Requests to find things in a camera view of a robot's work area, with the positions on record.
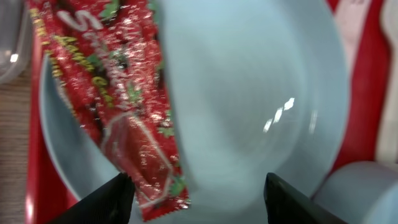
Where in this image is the white plastic fork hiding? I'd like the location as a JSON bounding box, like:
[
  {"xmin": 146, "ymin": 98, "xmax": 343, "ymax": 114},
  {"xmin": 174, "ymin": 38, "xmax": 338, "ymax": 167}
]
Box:
[{"xmin": 334, "ymin": 0, "xmax": 373, "ymax": 75}]

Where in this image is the white plastic spoon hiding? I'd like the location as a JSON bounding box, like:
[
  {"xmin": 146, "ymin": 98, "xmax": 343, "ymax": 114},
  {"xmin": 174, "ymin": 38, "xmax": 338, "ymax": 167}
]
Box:
[{"xmin": 376, "ymin": 0, "xmax": 397, "ymax": 164}]

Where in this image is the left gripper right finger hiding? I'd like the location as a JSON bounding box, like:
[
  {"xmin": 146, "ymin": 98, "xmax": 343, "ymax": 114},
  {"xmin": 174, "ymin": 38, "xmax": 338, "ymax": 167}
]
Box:
[{"xmin": 264, "ymin": 172, "xmax": 346, "ymax": 224}]

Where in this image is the clear plastic bin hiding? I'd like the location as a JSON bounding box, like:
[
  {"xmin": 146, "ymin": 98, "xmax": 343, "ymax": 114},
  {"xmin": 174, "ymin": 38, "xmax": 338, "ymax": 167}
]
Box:
[{"xmin": 1, "ymin": 0, "xmax": 33, "ymax": 84}]

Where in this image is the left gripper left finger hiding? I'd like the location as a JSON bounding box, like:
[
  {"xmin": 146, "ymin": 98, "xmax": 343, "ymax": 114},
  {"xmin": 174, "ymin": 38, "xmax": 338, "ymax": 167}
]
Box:
[{"xmin": 49, "ymin": 173, "xmax": 135, "ymax": 224}]

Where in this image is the red serving tray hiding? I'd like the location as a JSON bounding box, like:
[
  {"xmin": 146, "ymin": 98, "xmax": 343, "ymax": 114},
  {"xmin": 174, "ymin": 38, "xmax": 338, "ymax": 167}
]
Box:
[{"xmin": 25, "ymin": 0, "xmax": 391, "ymax": 223}]

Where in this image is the light blue plate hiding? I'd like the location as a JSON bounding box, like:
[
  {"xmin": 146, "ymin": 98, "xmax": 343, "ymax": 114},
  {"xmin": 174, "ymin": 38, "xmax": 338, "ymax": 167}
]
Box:
[{"xmin": 40, "ymin": 0, "xmax": 349, "ymax": 223}]

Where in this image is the light blue bowl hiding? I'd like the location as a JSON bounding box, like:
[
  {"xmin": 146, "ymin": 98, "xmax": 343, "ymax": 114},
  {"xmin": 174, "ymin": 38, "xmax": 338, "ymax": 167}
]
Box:
[{"xmin": 314, "ymin": 161, "xmax": 397, "ymax": 224}]

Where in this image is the red snack wrapper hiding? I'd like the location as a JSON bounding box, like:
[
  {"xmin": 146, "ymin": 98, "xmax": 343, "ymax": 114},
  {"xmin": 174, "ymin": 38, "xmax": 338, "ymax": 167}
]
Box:
[{"xmin": 29, "ymin": 0, "xmax": 190, "ymax": 221}]

